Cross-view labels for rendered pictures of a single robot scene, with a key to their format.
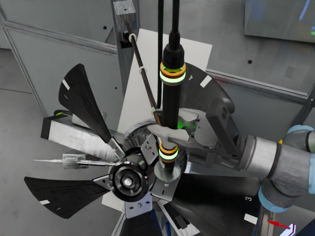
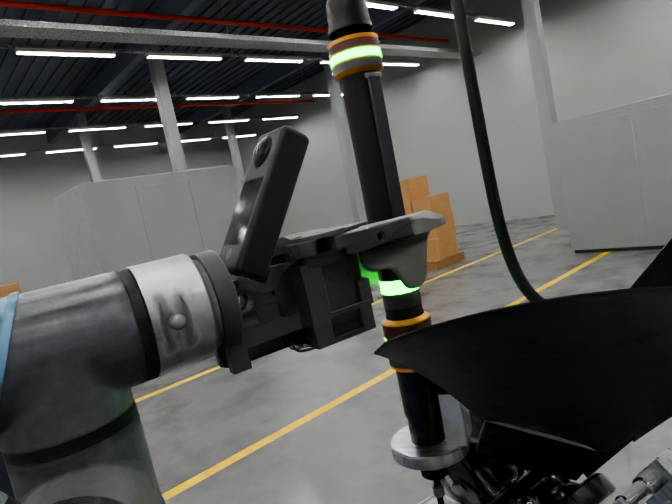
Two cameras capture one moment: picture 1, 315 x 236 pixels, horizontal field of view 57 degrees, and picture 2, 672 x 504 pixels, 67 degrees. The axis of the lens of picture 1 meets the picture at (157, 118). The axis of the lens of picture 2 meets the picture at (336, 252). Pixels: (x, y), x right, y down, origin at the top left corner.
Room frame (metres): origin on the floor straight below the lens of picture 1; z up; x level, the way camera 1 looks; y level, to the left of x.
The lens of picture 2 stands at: (0.62, -0.40, 1.50)
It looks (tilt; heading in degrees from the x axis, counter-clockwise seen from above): 6 degrees down; 128
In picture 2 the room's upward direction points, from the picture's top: 11 degrees counter-clockwise
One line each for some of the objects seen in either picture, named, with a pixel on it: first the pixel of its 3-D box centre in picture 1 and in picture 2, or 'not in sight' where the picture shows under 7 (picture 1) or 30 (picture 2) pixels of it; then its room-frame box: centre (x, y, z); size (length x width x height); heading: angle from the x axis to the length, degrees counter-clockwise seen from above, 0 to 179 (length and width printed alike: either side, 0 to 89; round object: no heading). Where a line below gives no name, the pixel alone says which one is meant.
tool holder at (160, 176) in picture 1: (166, 158); (431, 398); (0.39, -0.02, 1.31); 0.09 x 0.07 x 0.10; 14
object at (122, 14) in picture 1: (124, 14); not in sight; (0.99, 0.12, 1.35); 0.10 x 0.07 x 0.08; 14
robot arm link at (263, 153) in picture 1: (258, 155); (177, 312); (0.32, -0.21, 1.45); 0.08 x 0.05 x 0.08; 159
